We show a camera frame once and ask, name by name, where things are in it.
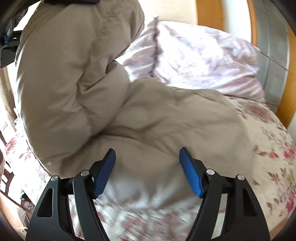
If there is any pink crinkled pillow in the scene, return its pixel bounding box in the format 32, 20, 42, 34
117, 18, 265, 102

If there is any beige puffy down jacket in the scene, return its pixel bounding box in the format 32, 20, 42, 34
15, 1, 254, 210

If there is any dark wooden chair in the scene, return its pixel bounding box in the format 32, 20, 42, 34
0, 131, 15, 200

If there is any floral bed quilt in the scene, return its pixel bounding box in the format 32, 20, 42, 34
1, 96, 295, 240

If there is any wooden curved headboard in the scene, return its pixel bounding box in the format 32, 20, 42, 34
196, 1, 295, 128

